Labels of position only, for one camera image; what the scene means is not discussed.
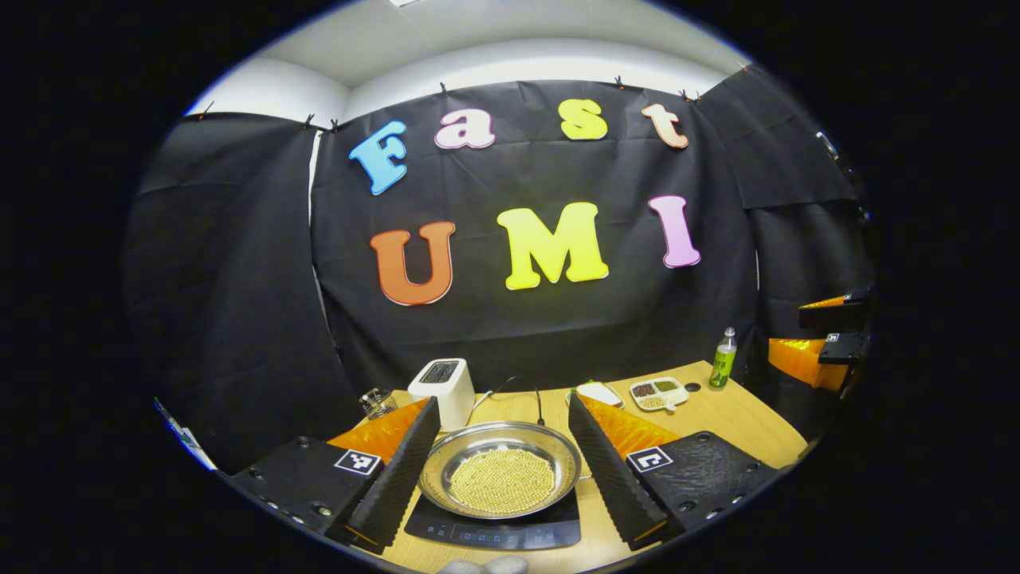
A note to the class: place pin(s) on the pile of soybeans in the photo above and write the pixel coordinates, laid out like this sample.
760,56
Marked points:
502,482

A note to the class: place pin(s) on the green drink bottle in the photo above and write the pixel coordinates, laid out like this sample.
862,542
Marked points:
723,363

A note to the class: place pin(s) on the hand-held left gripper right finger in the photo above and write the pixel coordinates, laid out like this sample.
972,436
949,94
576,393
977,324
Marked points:
606,478

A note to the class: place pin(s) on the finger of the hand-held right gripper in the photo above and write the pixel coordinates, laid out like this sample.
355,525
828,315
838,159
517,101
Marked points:
837,316
805,359

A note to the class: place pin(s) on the metal clamp stand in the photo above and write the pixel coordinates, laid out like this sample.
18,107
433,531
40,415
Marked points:
841,171

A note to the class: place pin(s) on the sandwich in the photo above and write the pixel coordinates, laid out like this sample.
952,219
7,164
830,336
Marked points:
598,393

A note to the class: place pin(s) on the white toaster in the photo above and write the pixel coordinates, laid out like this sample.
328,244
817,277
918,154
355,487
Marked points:
454,391

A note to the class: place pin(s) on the black induction cooktop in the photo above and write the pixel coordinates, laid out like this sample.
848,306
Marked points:
494,534

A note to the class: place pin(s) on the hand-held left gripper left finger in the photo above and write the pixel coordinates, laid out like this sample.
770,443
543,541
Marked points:
398,478

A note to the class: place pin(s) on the small pale plate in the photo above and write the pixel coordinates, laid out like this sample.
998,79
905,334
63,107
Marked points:
570,396

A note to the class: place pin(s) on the white divided dish of beans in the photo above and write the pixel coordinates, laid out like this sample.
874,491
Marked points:
660,392

